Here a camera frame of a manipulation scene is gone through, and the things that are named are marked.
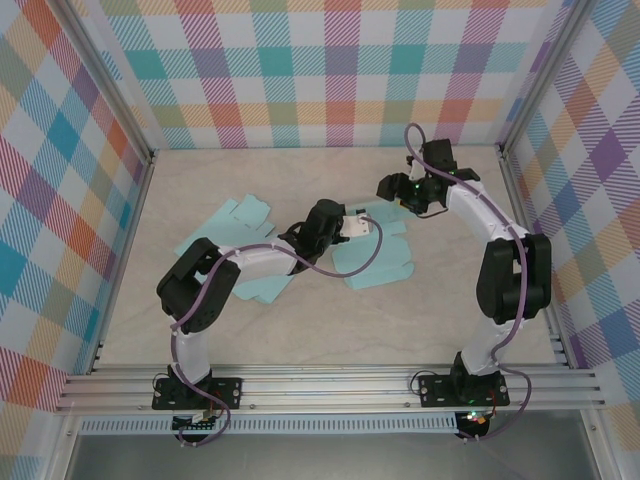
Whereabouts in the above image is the light teal paper box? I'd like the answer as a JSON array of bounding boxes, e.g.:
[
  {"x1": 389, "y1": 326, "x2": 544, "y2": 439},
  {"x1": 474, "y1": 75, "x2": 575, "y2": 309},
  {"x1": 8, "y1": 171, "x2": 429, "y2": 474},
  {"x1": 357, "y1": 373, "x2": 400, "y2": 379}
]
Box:
[
  {"x1": 174, "y1": 195, "x2": 297, "y2": 304},
  {"x1": 331, "y1": 201, "x2": 416, "y2": 292}
]

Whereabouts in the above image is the aluminium corner post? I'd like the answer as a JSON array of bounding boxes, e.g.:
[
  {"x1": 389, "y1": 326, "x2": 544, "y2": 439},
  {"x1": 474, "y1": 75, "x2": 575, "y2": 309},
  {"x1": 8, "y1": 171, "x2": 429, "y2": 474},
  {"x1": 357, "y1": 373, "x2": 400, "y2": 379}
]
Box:
[
  {"x1": 62, "y1": 0, "x2": 156, "y2": 164},
  {"x1": 497, "y1": 0, "x2": 579, "y2": 159}
]

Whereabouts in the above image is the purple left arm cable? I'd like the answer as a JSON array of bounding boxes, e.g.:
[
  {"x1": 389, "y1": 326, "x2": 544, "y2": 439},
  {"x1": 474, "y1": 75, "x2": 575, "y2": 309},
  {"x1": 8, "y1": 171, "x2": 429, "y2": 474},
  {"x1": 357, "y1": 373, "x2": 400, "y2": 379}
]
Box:
[{"x1": 169, "y1": 216, "x2": 384, "y2": 449}]

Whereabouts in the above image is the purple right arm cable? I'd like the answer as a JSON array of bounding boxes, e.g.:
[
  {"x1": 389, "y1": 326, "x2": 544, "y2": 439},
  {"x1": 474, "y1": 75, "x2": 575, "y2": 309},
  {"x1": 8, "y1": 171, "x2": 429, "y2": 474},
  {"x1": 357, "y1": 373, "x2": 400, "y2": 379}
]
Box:
[{"x1": 403, "y1": 122, "x2": 534, "y2": 444}]

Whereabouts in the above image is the aluminium side rail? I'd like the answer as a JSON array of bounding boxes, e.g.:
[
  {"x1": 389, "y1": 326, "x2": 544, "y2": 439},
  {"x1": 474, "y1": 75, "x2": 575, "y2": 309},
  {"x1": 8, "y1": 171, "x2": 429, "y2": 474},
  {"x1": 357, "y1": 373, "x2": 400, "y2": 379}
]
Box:
[
  {"x1": 498, "y1": 149, "x2": 572, "y2": 371},
  {"x1": 88, "y1": 149, "x2": 157, "y2": 376}
]

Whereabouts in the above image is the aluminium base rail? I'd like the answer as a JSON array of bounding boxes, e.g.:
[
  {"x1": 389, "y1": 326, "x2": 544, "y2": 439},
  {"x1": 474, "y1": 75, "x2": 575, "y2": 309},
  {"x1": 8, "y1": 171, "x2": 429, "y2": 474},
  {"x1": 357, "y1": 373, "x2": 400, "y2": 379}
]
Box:
[{"x1": 54, "y1": 363, "x2": 607, "y2": 416}]

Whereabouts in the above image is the slotted white cable duct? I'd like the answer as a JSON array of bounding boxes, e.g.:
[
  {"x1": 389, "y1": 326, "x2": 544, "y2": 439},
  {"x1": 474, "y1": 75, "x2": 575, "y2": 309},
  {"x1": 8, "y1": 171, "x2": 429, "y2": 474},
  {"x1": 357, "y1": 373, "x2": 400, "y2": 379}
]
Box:
[{"x1": 79, "y1": 417, "x2": 459, "y2": 435}]

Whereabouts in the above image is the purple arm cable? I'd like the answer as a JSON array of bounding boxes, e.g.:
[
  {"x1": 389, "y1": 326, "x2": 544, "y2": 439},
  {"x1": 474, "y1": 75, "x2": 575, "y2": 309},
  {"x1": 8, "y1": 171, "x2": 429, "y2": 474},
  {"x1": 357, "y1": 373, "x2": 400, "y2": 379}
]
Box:
[
  {"x1": 169, "y1": 216, "x2": 384, "y2": 449},
  {"x1": 403, "y1": 122, "x2": 534, "y2": 444}
]

